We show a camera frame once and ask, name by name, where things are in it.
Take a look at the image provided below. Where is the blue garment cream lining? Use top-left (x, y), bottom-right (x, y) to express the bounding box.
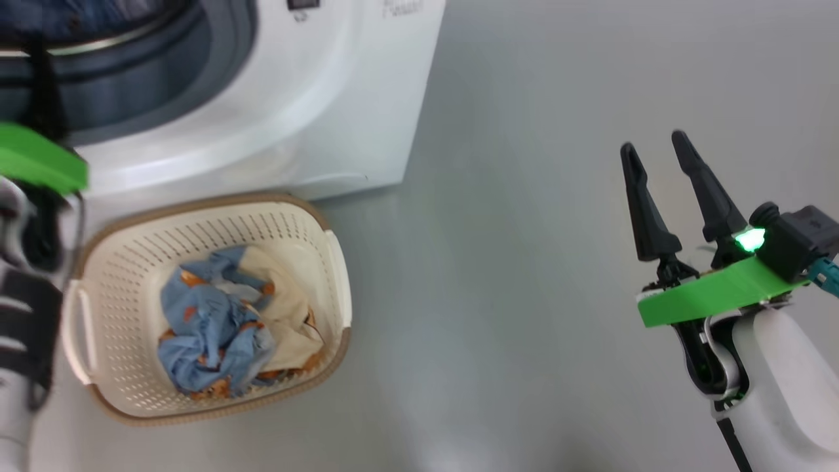
top-left (159, 245), bottom-right (326, 399)

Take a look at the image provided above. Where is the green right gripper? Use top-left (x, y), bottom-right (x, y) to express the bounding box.
top-left (619, 130), bottom-right (810, 401)

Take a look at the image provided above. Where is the right teal connector cable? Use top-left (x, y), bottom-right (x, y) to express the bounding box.
top-left (806, 257), bottom-right (839, 289)

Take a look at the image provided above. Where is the cream laundry basket brown rim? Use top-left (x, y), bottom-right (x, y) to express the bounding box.
top-left (61, 192), bottom-right (353, 427)

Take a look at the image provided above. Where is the white front-load washing machine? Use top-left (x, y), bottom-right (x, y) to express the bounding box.
top-left (0, 0), bottom-right (446, 201)

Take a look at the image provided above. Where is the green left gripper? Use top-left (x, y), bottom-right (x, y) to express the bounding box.
top-left (0, 39), bottom-right (89, 196)

